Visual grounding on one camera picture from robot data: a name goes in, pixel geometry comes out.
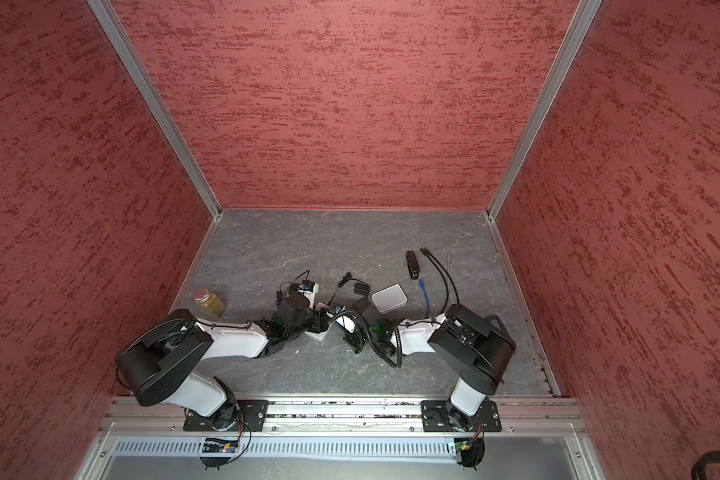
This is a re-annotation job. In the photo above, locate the black power adapter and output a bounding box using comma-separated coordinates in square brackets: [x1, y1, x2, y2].
[327, 272, 370, 306]
[276, 269, 311, 304]

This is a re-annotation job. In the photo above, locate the black stapler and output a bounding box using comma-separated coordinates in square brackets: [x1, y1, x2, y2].
[405, 250, 420, 280]

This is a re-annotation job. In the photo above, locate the white switch near right arm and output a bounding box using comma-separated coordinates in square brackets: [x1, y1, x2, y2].
[370, 284, 408, 314]

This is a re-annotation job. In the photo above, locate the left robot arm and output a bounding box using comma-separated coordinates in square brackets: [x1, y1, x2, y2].
[115, 293, 329, 431]

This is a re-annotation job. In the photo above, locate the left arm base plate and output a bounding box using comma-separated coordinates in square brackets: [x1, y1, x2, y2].
[183, 399, 269, 435]

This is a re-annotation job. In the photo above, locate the spice jar with brown contents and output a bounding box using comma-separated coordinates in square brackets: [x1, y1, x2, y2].
[193, 287, 226, 318]

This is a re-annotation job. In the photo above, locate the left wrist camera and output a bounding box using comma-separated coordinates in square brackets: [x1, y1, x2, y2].
[297, 280, 319, 308]

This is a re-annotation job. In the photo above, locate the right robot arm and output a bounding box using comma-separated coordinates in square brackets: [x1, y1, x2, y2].
[331, 299, 516, 432]

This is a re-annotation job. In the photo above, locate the white switch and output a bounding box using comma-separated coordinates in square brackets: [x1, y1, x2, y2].
[305, 302, 331, 341]

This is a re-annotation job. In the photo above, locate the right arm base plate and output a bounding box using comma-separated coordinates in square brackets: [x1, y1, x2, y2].
[420, 400, 502, 433]

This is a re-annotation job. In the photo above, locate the black ethernet cable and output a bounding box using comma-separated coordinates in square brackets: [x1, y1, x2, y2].
[419, 247, 462, 316]

